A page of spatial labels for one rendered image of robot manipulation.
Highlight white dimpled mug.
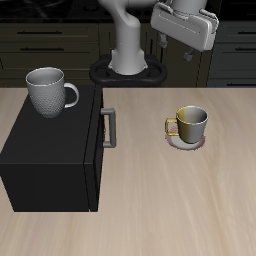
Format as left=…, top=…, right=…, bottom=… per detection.
left=25, top=66, right=80, bottom=119

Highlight dark kitchen cupboards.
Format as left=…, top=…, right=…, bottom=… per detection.
left=0, top=0, right=256, bottom=89

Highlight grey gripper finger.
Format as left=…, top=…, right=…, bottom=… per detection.
left=158, top=32, right=168, bottom=49
left=183, top=48, right=197, bottom=62

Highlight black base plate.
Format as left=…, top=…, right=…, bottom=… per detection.
left=89, top=53, right=168, bottom=84

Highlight small white plate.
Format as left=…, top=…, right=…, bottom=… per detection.
left=165, top=131, right=207, bottom=151

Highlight yellow and grey mug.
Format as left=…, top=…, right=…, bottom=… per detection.
left=164, top=105, right=209, bottom=145

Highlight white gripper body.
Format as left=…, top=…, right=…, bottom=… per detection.
left=149, top=2, right=220, bottom=53

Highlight black microwave oven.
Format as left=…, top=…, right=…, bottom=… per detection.
left=0, top=84, right=118, bottom=213

